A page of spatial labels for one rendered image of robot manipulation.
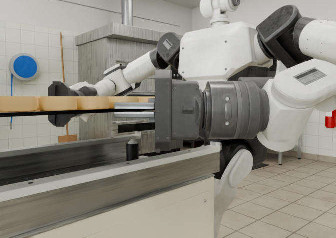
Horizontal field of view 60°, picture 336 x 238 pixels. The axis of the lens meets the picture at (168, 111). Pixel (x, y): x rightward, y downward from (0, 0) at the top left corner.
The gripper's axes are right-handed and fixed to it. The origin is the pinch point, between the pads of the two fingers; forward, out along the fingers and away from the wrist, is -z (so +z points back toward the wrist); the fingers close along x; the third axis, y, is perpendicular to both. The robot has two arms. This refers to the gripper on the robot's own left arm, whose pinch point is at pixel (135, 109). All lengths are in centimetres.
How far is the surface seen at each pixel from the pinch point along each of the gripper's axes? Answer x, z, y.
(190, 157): -10.5, 9.8, -16.4
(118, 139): -9.9, -9.0, -38.5
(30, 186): -9.8, -13.0, 6.4
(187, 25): 164, 50, -613
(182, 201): -18.7, 7.9, -13.1
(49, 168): -14.9, -23.1, -24.6
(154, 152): -86, -15, -430
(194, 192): -17.9, 10.6, -16.0
